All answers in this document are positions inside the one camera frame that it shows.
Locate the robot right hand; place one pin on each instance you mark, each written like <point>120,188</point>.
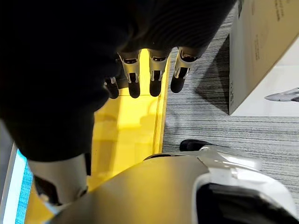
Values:
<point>58,70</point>

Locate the yellow shelf rack black posts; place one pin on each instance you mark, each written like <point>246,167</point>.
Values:
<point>126,130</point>

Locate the robot dark foot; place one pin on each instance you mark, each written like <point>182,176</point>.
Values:
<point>191,144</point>

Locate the robot silver leg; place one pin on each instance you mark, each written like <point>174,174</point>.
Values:
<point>151,191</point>

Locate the white cardboard box R1-A5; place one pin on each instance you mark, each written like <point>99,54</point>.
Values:
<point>264,58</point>

